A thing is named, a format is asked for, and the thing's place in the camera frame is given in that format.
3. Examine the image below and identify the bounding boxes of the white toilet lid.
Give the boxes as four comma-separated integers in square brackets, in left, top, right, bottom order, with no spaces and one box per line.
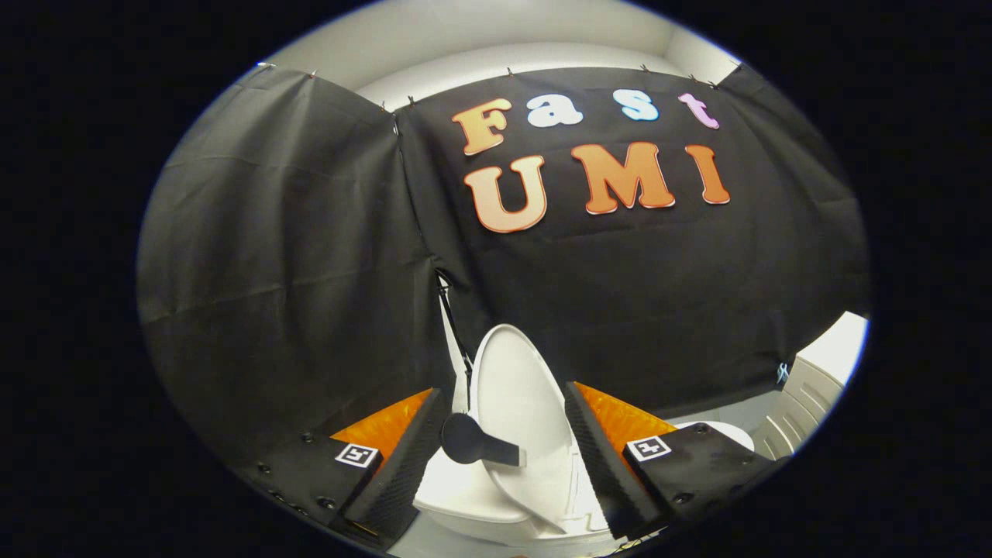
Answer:
[440,324,580,536]

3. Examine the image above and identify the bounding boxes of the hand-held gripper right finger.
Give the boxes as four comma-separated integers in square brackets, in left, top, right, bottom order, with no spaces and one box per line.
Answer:
[563,381,780,543]

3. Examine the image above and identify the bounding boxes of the black backdrop cloth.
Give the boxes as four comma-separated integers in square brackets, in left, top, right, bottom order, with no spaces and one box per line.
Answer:
[137,64,871,467]

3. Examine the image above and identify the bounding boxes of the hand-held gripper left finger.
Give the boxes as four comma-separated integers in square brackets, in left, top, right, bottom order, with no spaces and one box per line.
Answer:
[231,387,451,548]

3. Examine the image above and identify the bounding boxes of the white toilet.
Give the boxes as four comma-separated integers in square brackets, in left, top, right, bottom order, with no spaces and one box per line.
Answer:
[413,446,621,548]

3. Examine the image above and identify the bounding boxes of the white round object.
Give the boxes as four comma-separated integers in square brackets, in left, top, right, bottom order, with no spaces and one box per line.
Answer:
[694,421,755,453]

